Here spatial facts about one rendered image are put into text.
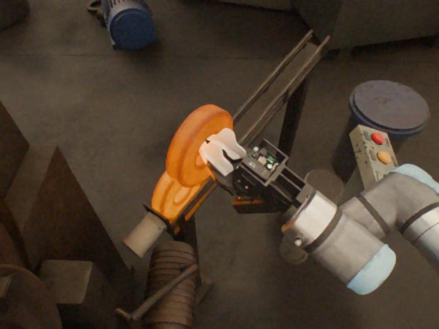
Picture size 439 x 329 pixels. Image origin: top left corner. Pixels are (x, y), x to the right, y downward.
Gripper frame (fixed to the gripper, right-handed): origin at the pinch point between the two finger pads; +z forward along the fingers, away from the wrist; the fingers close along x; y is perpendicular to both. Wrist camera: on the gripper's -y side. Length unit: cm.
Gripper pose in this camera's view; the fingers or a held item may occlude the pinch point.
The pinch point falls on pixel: (201, 140)
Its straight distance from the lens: 61.0
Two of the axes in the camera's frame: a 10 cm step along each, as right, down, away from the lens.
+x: -6.0, 6.3, -4.9
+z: -7.7, -6.3, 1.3
